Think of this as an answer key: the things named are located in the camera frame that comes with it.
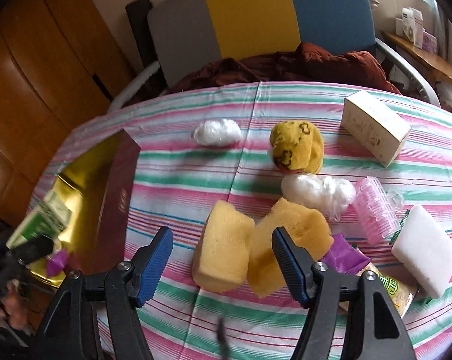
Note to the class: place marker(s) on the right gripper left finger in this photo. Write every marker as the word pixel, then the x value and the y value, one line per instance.
pixel 69 329

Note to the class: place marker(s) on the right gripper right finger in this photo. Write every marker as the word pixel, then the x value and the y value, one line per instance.
pixel 374 328

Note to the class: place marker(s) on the purple snack packet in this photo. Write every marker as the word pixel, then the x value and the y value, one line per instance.
pixel 56 263
pixel 344 258

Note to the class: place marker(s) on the Weidan biscuit packet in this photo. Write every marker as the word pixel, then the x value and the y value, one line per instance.
pixel 402 294

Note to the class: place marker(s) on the green white carton box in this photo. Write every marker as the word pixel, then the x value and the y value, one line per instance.
pixel 50 217

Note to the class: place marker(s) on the white foam sponge block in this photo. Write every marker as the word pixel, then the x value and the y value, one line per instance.
pixel 425 250

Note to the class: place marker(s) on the pink hair roller pack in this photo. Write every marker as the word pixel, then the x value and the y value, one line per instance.
pixel 376 215

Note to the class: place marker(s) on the large white plastic bag ball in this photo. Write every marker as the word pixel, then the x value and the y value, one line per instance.
pixel 330 195

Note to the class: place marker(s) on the yellow tiger plush toy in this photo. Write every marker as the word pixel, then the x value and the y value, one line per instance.
pixel 297 146

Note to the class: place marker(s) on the white cardboard box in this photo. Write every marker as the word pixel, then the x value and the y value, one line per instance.
pixel 375 126

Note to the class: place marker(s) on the person left hand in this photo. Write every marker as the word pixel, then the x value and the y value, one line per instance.
pixel 14 312

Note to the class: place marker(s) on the striped bed sheet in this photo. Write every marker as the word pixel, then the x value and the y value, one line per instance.
pixel 178 181

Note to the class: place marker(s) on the wooden wardrobe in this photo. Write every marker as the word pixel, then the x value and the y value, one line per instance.
pixel 59 67

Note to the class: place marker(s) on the dark red blanket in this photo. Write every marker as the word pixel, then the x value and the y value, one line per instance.
pixel 308 62

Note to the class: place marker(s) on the wooden desk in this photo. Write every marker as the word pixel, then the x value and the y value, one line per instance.
pixel 438 69

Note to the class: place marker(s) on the white boxes on desk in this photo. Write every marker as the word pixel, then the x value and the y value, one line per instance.
pixel 410 27

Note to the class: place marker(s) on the grey yellow blue headboard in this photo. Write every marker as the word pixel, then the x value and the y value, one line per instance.
pixel 189 34

